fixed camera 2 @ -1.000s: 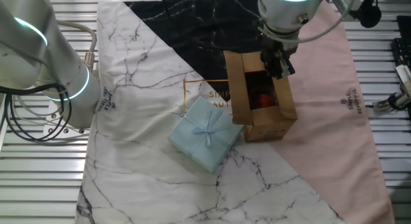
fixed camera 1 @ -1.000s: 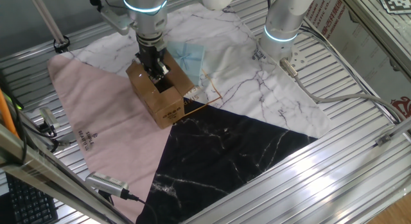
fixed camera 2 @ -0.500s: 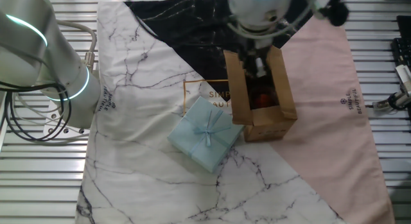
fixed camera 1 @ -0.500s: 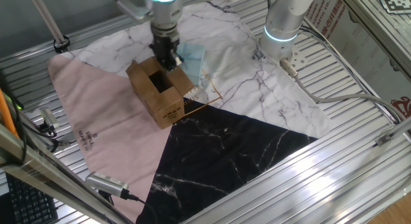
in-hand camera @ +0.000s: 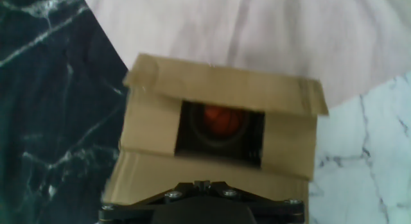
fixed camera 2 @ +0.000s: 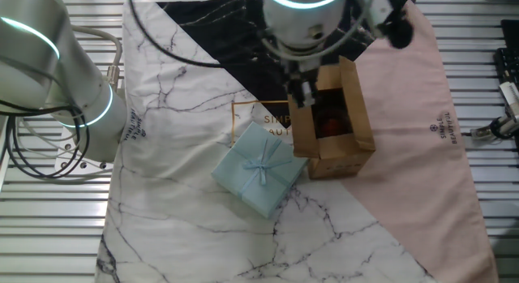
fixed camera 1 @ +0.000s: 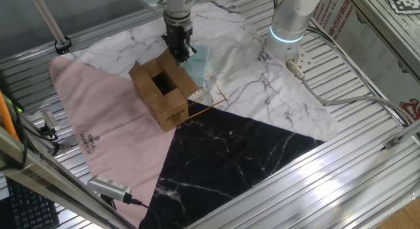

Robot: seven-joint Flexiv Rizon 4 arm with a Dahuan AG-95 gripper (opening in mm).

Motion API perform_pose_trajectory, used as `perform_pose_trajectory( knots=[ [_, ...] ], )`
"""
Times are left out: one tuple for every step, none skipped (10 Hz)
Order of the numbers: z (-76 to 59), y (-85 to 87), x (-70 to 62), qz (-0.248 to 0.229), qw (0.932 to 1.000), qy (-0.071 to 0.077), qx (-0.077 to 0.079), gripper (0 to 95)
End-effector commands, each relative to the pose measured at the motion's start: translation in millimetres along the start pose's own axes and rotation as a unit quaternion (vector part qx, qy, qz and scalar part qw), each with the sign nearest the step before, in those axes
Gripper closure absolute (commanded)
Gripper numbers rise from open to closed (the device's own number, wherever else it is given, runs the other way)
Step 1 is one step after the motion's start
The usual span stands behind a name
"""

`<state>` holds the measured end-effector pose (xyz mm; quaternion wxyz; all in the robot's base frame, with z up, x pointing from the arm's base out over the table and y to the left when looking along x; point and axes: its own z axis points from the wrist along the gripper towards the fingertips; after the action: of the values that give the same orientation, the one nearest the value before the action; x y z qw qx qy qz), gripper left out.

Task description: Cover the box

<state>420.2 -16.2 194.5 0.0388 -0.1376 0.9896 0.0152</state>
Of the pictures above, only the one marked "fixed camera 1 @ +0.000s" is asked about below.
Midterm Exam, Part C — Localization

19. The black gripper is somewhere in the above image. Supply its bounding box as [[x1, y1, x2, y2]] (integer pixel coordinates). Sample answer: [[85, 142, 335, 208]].
[[162, 24, 198, 66]]

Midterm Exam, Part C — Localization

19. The brown cardboard box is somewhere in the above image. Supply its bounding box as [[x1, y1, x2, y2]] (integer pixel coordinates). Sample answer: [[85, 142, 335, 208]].
[[128, 49, 200, 133]]

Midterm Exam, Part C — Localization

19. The light blue ribboned gift box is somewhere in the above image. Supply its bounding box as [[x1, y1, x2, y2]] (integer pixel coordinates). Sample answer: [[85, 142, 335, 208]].
[[182, 45, 211, 89]]

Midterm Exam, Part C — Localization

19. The marble and pink pattern cloth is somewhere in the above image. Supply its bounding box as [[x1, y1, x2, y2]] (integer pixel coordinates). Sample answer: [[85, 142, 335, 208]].
[[48, 0, 339, 229]]

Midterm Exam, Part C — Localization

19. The black pole clamp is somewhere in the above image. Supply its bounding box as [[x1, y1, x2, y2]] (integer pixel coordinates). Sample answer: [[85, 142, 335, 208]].
[[54, 36, 72, 55]]

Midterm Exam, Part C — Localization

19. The aluminium pole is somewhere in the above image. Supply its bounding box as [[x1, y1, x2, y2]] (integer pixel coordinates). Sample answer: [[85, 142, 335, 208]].
[[28, 0, 68, 46]]

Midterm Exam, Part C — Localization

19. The printed grey panel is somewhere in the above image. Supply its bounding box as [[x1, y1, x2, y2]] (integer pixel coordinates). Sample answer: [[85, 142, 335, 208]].
[[310, 0, 420, 123]]

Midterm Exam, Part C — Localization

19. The orange pole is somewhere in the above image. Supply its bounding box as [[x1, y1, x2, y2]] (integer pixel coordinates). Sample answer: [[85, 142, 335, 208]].
[[0, 91, 20, 141]]

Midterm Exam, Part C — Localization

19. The black keyboard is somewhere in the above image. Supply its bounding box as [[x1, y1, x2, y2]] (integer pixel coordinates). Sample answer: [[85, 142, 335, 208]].
[[5, 176, 60, 229]]

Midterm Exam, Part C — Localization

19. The black white fiducial marker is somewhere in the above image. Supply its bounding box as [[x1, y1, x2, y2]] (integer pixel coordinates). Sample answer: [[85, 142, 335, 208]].
[[385, 0, 420, 15]]

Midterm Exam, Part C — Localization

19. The thick grey base cable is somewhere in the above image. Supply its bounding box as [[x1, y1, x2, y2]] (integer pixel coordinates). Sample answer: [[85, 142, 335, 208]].
[[285, 59, 417, 125]]

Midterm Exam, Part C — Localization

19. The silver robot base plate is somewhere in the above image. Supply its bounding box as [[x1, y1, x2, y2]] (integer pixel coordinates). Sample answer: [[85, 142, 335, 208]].
[[293, 47, 315, 72]]

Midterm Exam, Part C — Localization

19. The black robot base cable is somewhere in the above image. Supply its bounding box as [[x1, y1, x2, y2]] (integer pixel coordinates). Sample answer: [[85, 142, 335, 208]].
[[304, 24, 410, 127]]

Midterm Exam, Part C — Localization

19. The small silver camera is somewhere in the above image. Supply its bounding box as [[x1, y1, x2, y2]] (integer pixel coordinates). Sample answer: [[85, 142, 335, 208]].
[[39, 110, 62, 133]]

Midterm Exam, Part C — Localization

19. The silver vented camera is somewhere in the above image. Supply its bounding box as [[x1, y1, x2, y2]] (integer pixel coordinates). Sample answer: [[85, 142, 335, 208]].
[[87, 175, 134, 205]]

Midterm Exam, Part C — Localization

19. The black camera cable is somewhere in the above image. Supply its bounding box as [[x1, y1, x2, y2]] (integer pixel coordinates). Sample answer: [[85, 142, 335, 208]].
[[126, 194, 161, 229]]

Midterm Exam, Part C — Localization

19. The aluminium frame beam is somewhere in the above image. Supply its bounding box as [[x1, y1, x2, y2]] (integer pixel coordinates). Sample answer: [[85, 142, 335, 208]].
[[0, 125, 137, 229]]

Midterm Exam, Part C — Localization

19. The small metal bracket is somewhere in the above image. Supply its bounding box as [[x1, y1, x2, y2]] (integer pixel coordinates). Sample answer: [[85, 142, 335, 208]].
[[383, 136, 402, 150]]

